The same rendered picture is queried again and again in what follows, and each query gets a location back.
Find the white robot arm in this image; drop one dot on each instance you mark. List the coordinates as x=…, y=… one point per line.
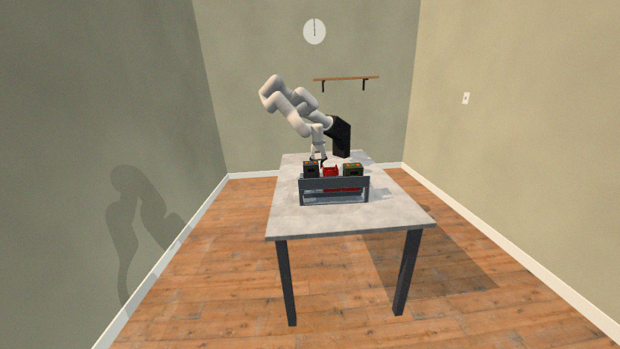
x=276, y=95

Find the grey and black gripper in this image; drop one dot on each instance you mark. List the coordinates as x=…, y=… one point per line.
x=320, y=148

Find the dark green case with orange latches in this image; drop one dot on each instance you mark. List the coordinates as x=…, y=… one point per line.
x=352, y=169

